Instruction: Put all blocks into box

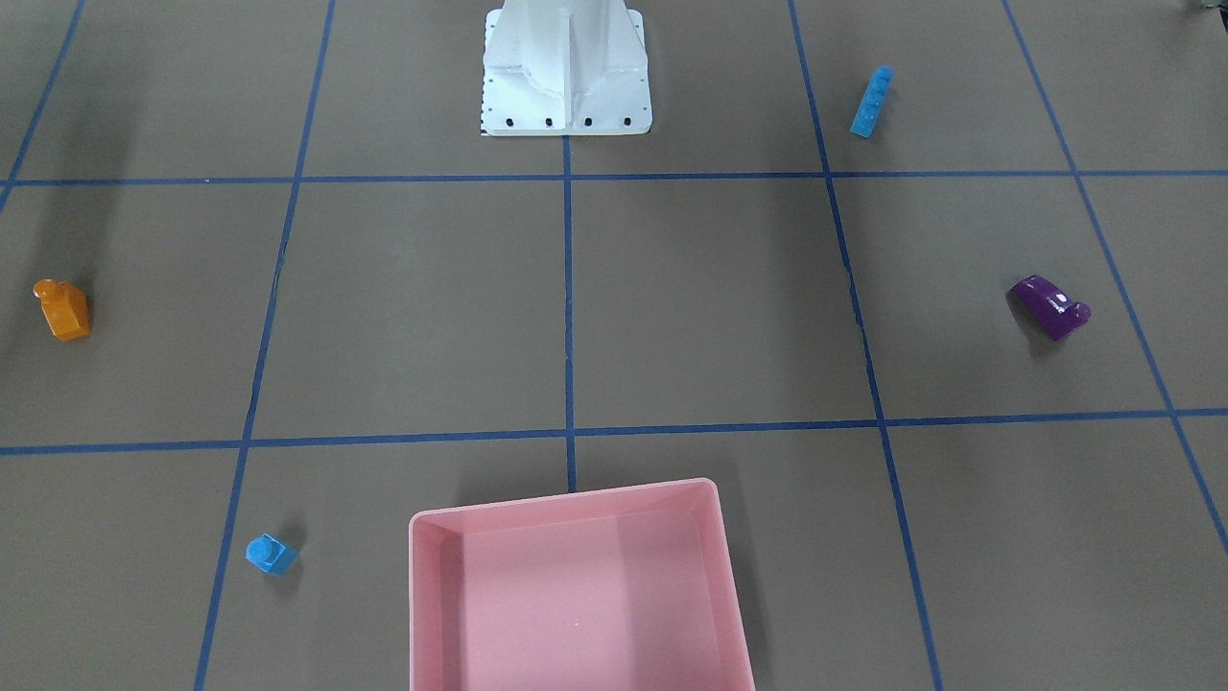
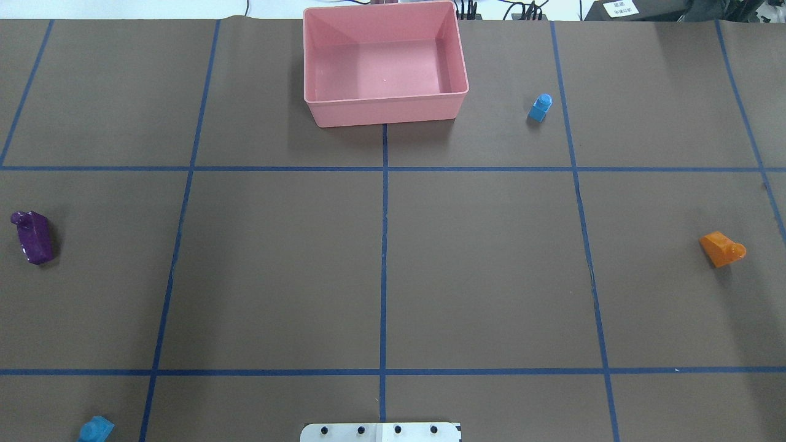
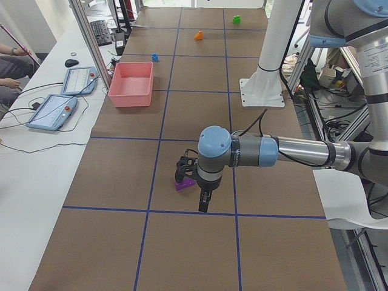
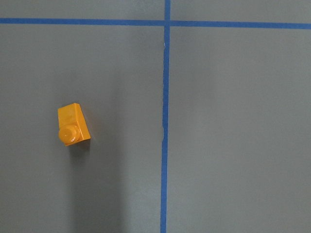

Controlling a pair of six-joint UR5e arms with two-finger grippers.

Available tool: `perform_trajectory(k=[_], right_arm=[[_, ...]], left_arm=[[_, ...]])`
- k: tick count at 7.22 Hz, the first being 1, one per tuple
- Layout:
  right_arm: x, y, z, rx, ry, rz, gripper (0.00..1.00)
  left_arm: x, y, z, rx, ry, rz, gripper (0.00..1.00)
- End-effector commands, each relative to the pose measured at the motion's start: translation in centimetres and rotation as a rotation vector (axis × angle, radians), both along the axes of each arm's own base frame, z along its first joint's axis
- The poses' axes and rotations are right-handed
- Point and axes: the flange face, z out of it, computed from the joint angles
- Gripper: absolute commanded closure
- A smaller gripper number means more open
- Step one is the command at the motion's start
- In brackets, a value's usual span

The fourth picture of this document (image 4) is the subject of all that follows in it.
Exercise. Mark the orange toy block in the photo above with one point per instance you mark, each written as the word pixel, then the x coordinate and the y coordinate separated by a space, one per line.
pixel 72 125

